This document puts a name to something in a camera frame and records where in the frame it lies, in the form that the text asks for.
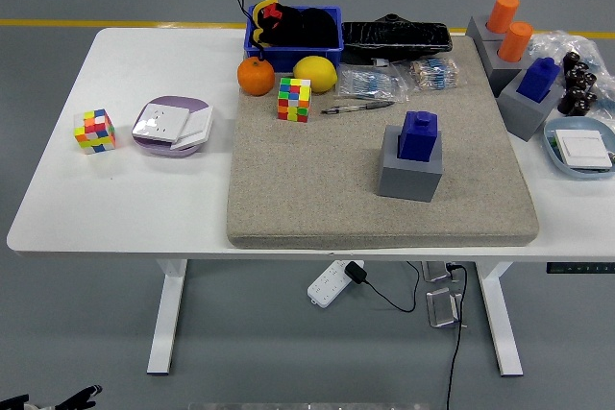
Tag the clear plastic bag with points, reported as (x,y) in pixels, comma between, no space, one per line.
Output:
(552,42)

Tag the grey cylinder holder block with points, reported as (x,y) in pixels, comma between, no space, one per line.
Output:
(475,28)
(499,76)

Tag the black power adapter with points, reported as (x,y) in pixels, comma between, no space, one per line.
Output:
(355,273)

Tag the silver black pen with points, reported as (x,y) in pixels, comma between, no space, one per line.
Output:
(370,105)

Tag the bag of tan resistors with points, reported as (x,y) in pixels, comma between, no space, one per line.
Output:
(432,74)

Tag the yellow lemon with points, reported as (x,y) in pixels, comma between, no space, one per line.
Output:
(314,74)

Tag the metal bracket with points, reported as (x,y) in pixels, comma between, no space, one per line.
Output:
(437,272)
(442,309)

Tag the grey-brown mat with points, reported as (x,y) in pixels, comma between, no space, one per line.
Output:
(312,179)

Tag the white wall switch panel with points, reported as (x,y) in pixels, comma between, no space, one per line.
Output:
(583,148)
(199,127)

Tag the black dotted knob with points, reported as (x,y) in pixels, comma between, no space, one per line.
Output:
(590,79)
(572,60)
(576,76)
(586,102)
(569,102)

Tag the purple plate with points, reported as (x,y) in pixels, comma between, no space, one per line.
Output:
(173,101)

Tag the black cloth bundle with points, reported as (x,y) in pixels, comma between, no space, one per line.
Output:
(312,28)

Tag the yellow black tool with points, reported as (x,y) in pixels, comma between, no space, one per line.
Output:
(262,9)

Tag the white-edged puzzle cube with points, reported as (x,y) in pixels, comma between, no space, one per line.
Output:
(95,132)
(294,100)

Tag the orange cylinder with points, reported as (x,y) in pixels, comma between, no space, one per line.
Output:
(503,11)
(514,41)

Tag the white wall socket panel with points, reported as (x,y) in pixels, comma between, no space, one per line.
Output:
(161,123)

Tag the white table leg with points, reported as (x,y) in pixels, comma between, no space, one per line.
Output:
(168,323)
(499,323)

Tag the grey seal holder block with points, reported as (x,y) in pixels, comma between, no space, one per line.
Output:
(523,114)
(408,184)

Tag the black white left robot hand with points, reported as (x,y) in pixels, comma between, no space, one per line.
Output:
(81,395)

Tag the black wrapped long object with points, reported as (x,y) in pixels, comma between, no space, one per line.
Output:
(394,38)

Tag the light blue plate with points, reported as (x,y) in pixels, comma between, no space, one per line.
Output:
(576,124)

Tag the white power strip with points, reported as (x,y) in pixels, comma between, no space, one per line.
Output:
(327,285)

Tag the black table control panel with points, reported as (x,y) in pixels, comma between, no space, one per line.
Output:
(576,268)

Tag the bag of blue resistors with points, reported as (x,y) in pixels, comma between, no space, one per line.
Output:
(370,81)

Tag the blue plastic bin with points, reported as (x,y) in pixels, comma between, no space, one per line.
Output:
(288,55)

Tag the orange fruit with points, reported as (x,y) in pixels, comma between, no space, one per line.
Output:
(255,76)

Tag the small white connector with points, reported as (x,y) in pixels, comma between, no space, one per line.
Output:
(380,63)

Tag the blue seal stamp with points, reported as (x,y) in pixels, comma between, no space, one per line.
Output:
(538,79)
(418,138)

